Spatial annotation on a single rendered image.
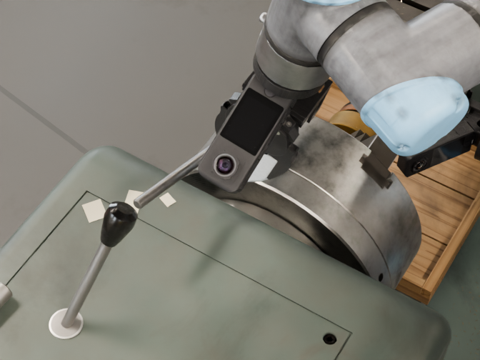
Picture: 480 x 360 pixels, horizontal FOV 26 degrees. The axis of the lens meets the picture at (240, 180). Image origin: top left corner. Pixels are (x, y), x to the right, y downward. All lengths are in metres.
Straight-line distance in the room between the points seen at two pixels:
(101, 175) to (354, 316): 0.34
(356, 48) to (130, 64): 2.21
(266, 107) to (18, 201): 1.84
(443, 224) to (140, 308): 0.66
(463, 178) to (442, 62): 0.86
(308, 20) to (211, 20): 2.27
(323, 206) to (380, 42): 0.42
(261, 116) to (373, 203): 0.33
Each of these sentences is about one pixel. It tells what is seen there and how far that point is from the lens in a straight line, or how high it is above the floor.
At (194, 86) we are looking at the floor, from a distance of 2.95.
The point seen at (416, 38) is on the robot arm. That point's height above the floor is 1.63.
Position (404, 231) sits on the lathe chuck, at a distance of 1.31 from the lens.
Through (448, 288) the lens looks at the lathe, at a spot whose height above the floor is 0.54.
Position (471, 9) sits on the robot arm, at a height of 1.63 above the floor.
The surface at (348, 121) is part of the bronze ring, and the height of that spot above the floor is 1.12.
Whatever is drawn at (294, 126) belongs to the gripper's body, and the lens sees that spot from 1.02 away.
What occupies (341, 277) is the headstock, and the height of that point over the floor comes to 1.25.
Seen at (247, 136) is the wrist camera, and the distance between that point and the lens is 0.97.
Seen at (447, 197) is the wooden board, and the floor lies 0.88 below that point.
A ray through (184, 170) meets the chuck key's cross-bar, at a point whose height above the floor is 1.33.
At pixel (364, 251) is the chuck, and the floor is 1.18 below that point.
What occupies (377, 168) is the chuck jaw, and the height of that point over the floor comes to 1.21.
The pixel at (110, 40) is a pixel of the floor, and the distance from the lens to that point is 3.09.
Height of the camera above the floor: 2.24
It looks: 54 degrees down
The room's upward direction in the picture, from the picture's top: straight up
